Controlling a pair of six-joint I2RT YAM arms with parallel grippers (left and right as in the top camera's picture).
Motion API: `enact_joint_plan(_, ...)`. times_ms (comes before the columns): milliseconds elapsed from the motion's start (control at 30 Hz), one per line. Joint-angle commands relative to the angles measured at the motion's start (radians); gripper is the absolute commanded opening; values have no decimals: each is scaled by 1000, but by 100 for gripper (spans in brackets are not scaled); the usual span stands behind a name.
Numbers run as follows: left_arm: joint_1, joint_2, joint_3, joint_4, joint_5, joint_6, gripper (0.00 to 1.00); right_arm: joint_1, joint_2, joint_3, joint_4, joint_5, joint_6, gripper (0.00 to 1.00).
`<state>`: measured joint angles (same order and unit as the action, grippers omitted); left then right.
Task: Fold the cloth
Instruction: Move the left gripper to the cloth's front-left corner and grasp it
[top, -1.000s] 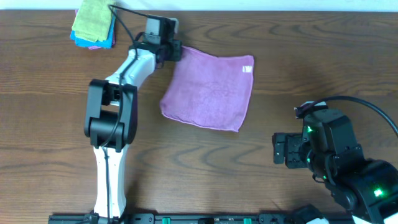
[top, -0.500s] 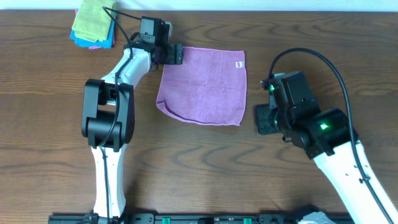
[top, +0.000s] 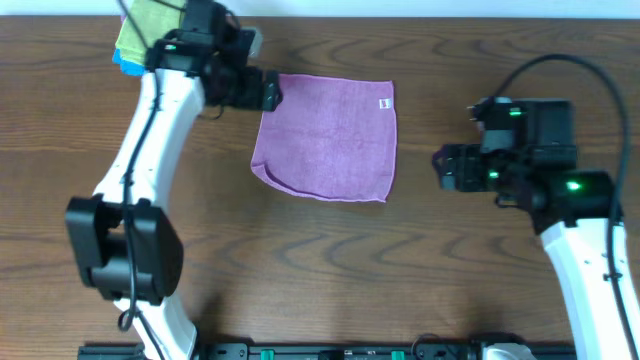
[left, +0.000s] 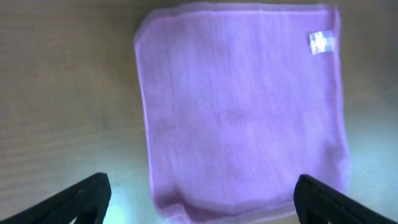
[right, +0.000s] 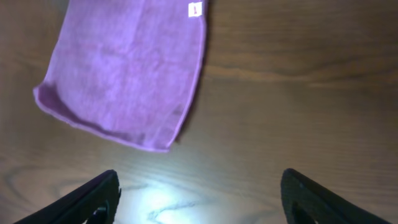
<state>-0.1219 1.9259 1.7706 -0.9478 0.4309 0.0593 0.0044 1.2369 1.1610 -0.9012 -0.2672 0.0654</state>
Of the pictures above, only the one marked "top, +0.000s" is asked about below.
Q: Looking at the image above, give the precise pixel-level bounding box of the folded green cloth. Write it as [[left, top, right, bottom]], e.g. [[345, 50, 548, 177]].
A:
[[115, 0, 186, 65]]

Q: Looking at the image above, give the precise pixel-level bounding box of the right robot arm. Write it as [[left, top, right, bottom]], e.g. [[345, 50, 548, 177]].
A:
[[432, 97, 639, 359]]

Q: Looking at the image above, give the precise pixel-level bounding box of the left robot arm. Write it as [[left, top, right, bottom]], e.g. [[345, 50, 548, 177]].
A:
[[65, 24, 282, 359]]

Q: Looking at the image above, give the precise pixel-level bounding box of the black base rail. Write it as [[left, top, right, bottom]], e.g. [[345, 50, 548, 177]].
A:
[[77, 343, 577, 360]]

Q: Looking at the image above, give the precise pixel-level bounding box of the purple microfiber cloth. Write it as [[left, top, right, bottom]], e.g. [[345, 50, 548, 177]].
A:
[[250, 74, 398, 202]]

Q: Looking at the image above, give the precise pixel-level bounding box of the folded blue cloth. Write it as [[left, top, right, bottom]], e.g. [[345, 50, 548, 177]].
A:
[[112, 49, 145, 77]]

